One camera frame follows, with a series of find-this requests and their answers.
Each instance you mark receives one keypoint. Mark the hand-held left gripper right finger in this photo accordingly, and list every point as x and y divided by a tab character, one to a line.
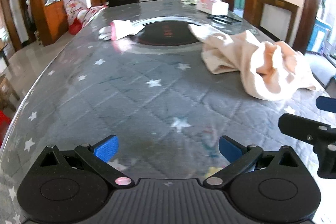
231	149

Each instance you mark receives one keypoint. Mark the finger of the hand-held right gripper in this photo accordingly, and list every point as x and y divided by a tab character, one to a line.
302	128
326	103

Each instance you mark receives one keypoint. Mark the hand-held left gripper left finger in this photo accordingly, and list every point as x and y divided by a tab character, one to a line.
106	147

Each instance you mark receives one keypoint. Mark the cream white garment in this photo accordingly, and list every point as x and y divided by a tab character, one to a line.
236	56

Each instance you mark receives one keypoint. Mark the blue white cabinet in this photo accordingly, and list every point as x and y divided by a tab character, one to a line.
319	35

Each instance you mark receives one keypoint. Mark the red plastic stool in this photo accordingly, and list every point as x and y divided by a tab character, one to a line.
4	127

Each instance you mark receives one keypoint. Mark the white glove with pink cuff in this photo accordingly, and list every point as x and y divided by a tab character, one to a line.
123	29

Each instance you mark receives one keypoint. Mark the wooden sideboard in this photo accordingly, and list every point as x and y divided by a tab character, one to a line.
262	1

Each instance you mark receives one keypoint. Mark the round black built-in cooktop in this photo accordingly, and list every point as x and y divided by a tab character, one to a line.
168	35

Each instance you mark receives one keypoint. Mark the pink play tent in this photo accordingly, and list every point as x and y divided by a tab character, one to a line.
76	14

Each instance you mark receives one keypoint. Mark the white pink tissue box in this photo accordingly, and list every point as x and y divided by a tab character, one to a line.
212	6

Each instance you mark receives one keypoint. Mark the brown wooden room door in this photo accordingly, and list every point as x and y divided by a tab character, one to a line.
10	22

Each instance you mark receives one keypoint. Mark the wooden door frame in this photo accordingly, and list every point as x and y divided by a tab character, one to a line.
309	3

